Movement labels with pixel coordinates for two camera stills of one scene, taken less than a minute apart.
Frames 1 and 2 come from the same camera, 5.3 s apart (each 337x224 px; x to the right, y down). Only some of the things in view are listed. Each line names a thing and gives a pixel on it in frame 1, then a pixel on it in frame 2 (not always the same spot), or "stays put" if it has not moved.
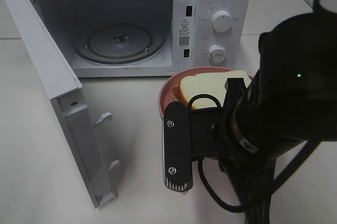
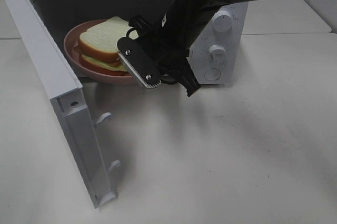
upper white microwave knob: x=221 y=21 stays put
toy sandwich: x=212 y=83 to x=98 y=45
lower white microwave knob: x=217 y=54 stays put
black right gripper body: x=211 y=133 to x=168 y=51
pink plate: x=167 y=95 to x=71 y=38
